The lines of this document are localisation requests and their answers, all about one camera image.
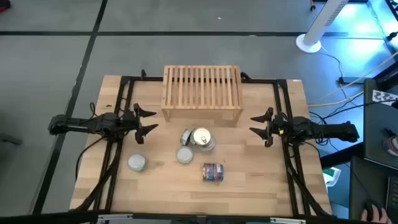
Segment dark grey desk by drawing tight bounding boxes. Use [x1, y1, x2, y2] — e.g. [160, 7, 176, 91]
[363, 78, 398, 170]

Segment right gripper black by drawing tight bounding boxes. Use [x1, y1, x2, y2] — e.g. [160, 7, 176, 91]
[249, 107, 295, 147]

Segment black desk foot bar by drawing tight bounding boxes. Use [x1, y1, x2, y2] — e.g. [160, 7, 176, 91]
[319, 141, 365, 169]

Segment white green box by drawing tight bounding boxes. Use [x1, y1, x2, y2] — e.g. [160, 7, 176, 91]
[322, 167, 342, 187]

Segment silver aluminium rail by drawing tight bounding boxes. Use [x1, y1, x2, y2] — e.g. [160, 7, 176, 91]
[97, 213, 134, 224]
[269, 217, 307, 224]

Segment black aluminium table frame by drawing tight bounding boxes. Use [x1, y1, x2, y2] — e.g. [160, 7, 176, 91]
[72, 68, 333, 218]

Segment colourful tape rolls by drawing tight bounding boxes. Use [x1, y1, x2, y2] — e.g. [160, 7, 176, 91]
[382, 134, 398, 157]

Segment black desk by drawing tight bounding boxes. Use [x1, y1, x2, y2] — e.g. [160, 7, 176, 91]
[348, 155, 398, 224]

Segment person's hand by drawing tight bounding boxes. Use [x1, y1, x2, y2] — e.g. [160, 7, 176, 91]
[360, 207, 392, 224]

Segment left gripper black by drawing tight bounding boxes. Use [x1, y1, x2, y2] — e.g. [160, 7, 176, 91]
[121, 103, 159, 145]

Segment wooden slatted shelf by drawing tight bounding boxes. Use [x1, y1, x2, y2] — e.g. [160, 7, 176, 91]
[160, 64, 244, 128]

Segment grey chair foot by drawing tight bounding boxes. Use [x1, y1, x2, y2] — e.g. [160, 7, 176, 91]
[0, 133, 23, 146]

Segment white fiducial marker sheet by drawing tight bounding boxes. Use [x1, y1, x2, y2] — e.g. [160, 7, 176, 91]
[372, 89, 398, 106]

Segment black computer mouse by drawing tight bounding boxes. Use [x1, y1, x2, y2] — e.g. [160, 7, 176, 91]
[363, 201, 379, 220]

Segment black keyboard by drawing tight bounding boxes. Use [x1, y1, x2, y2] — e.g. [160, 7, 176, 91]
[385, 175, 398, 215]

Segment black office chair base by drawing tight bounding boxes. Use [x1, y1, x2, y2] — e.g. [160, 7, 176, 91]
[385, 29, 398, 43]

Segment white fan stand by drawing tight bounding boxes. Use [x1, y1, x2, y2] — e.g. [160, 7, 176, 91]
[295, 0, 351, 54]

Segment cream thick cable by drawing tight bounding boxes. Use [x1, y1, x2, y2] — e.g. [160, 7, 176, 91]
[307, 51, 398, 108]

